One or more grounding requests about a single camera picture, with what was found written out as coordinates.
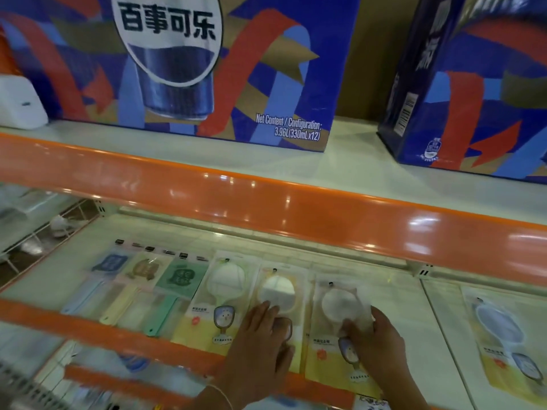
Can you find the person's right hand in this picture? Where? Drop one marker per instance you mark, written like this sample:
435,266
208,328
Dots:
380,350

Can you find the person's left hand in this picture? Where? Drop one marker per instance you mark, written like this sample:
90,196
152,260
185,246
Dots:
256,358

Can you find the round mirror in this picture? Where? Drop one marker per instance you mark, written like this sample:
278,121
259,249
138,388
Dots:
500,324
329,358
278,290
226,277

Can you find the orange edged white shelf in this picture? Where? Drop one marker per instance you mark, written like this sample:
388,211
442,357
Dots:
256,204

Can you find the person's right forearm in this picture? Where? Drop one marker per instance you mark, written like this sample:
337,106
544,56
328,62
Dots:
401,392

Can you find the person's left forearm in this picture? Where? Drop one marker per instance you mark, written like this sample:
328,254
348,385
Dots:
209,401

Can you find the white handwritten price label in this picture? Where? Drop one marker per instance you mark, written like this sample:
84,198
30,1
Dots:
369,403

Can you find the blue printed drink carton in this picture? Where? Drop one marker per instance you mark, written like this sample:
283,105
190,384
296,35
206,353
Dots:
470,123
278,59

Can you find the white power adapter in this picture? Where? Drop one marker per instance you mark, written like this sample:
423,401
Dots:
19,102

